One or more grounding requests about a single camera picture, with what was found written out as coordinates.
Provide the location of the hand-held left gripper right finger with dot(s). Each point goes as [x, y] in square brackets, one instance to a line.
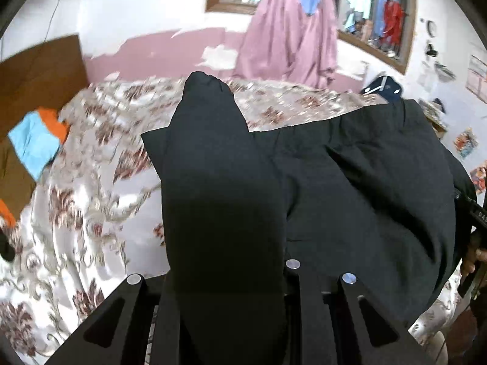
[304, 311]

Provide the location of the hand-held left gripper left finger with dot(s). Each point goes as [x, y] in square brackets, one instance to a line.
[167, 311]

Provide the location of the black garment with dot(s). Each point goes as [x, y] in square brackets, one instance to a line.
[361, 178]

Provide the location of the person's right hand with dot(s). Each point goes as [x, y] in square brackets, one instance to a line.
[473, 254]

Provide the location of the wooden side table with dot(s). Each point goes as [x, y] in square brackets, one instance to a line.
[433, 116]

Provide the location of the floral bedsheet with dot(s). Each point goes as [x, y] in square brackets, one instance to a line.
[95, 205]

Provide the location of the navy blue bag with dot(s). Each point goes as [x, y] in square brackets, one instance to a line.
[388, 91]

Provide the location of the red hanging garment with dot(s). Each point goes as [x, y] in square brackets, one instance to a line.
[392, 19]

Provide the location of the light blue cloth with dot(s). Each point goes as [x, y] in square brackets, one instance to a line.
[32, 140]

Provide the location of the orange cloth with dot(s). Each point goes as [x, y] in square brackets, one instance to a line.
[49, 116]

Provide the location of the pink curtain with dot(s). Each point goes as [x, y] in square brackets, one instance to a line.
[281, 38]

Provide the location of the brown wooden headboard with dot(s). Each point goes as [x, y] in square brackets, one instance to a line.
[38, 76]

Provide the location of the colourful wall sticker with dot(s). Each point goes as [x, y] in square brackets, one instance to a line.
[479, 176]
[466, 142]

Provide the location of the wall poster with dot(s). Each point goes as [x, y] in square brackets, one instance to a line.
[477, 72]

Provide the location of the round wall clock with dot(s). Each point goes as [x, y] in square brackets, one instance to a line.
[432, 28]

